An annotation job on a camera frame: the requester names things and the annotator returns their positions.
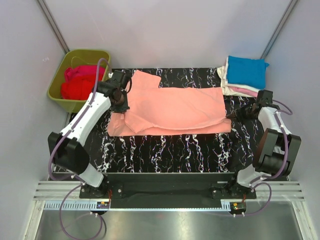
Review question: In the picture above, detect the salmon pink t shirt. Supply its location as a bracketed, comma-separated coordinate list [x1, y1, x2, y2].
[107, 70, 232, 137]

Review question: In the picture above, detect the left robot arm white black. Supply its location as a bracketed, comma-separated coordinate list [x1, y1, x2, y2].
[48, 70, 132, 198]

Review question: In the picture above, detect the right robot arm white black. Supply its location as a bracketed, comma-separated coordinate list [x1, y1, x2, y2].
[223, 90, 302, 199]

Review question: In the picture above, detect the white folded t shirt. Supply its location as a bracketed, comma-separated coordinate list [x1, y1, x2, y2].
[222, 57, 260, 97]

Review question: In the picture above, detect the light pink folded t shirt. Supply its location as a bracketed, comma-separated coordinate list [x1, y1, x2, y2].
[230, 87, 258, 98]

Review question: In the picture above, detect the cream folded t shirt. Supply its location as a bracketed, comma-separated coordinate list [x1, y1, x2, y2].
[216, 66, 242, 97]

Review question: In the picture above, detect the magenta t shirt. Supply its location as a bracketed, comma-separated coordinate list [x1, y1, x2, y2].
[64, 65, 97, 83]

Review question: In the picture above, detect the black marbled table mat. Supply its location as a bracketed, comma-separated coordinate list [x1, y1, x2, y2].
[84, 67, 264, 173]

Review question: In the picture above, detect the red t shirt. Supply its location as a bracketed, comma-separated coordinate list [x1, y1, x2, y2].
[60, 75, 96, 101]

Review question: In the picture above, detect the olive green plastic bin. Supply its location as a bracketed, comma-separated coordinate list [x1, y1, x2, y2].
[47, 49, 111, 113]

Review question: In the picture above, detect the right small controller board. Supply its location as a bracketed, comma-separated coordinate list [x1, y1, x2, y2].
[230, 201, 247, 212]

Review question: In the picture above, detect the small controller board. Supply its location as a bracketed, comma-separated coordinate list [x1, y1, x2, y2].
[230, 201, 247, 212]
[96, 200, 111, 209]

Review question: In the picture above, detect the left small controller board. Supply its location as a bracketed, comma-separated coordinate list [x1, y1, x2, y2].
[96, 200, 111, 209]

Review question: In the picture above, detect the right corner aluminium post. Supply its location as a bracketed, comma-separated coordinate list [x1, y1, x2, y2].
[260, 0, 300, 59]

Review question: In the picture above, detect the corner aluminium post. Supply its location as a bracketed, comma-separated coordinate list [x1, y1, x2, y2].
[36, 0, 70, 54]
[260, 0, 300, 59]

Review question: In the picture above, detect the white slotted cable duct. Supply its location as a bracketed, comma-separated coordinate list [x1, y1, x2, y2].
[44, 200, 231, 212]

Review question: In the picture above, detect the left corner aluminium post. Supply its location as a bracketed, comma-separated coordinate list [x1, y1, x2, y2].
[36, 0, 70, 54]

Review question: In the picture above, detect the aluminium frame rail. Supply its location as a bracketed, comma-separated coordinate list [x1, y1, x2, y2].
[33, 181, 305, 202]

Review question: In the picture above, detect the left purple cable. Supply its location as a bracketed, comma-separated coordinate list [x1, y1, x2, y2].
[48, 57, 113, 238]

